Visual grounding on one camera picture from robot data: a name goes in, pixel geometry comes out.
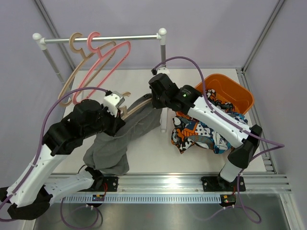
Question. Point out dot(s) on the orange plastic basket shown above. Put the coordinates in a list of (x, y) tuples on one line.
[(230, 91)]

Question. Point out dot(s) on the orange black camouflage shorts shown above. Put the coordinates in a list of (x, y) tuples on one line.
[(224, 106)]

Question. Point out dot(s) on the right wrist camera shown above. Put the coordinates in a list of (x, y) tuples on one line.
[(162, 70)]

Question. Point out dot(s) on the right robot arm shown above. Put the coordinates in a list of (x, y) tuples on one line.
[(191, 102)]

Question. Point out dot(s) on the white slotted cable duct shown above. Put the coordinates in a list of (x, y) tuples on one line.
[(143, 199)]

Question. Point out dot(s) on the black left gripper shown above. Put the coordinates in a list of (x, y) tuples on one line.
[(117, 122)]

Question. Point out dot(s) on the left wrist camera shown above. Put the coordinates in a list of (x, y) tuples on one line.
[(113, 100)]

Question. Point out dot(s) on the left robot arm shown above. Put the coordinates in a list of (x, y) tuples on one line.
[(30, 197)]

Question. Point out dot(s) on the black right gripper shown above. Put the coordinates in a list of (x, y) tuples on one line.
[(156, 104)]

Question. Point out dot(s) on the grey sweat shorts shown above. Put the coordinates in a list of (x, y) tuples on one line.
[(109, 154)]

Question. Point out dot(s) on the pink plastic hanger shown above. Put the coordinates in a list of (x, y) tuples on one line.
[(103, 54)]

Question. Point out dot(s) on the beige hanger with grey shorts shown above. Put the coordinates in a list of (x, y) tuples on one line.
[(136, 106)]

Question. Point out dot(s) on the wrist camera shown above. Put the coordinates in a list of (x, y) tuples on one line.
[(113, 100), (162, 70)]

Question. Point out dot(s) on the blue orange patterned shorts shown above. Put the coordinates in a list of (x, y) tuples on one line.
[(189, 131)]

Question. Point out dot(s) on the white and metal clothes rack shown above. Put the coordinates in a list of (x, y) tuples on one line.
[(81, 43)]

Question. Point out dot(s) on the aluminium mounting rail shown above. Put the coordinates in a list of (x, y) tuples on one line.
[(191, 183)]

